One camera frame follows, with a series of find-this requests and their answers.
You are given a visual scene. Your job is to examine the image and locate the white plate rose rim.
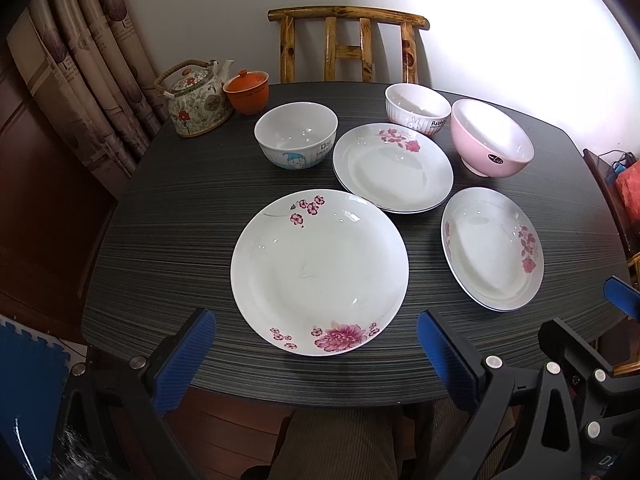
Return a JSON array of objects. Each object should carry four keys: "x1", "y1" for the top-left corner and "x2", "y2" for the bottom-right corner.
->
[{"x1": 440, "y1": 186, "x2": 544, "y2": 312}]

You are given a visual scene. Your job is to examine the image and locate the large white floral plate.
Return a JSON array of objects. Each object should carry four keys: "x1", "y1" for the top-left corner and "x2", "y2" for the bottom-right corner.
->
[{"x1": 230, "y1": 188, "x2": 409, "y2": 358}]

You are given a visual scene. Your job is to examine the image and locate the pink bowl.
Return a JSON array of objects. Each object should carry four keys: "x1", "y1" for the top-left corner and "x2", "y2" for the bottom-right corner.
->
[{"x1": 450, "y1": 99, "x2": 535, "y2": 178}]

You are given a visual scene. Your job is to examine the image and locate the white plate pink roses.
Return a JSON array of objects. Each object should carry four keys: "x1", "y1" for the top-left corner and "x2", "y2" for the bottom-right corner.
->
[{"x1": 333, "y1": 122, "x2": 454, "y2": 214}]

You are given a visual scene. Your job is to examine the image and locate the white bowl blue cartoon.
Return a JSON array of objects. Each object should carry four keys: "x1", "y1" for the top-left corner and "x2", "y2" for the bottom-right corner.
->
[{"x1": 254, "y1": 102, "x2": 338, "y2": 170}]

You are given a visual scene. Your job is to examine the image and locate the white ribbed bowl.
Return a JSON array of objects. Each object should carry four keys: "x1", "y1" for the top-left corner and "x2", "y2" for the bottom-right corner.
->
[{"x1": 385, "y1": 84, "x2": 451, "y2": 136}]

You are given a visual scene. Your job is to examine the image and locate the red plastic bag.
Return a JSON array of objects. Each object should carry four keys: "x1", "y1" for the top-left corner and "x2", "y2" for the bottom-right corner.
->
[{"x1": 615, "y1": 160, "x2": 640, "y2": 223}]

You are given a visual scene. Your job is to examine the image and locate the blue foam floor mat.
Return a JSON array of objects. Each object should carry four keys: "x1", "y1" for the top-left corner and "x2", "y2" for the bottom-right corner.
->
[{"x1": 1, "y1": 321, "x2": 70, "y2": 479}]

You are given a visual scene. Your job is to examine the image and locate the floral ceramic teapot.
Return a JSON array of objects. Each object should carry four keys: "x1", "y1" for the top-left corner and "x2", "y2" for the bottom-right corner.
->
[{"x1": 154, "y1": 58, "x2": 234, "y2": 139}]

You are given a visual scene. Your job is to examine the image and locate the orange lidded cup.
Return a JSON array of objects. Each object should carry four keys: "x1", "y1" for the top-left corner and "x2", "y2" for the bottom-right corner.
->
[{"x1": 224, "y1": 70, "x2": 269, "y2": 116}]

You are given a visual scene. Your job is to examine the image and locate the beige patterned curtain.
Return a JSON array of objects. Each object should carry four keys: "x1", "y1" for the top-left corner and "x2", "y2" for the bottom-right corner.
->
[{"x1": 6, "y1": 0, "x2": 168, "y2": 197}]

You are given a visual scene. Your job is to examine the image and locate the wooden chair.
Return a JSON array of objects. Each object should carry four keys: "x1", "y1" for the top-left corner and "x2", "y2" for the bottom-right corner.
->
[{"x1": 267, "y1": 5, "x2": 432, "y2": 85}]

